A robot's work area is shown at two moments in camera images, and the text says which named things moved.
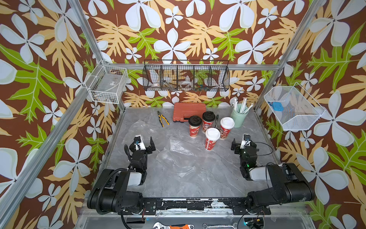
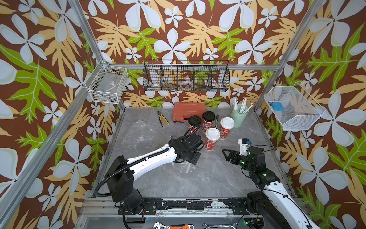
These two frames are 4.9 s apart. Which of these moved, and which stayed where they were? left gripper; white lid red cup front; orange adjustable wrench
Moved: left gripper
Stayed: white lid red cup front; orange adjustable wrench
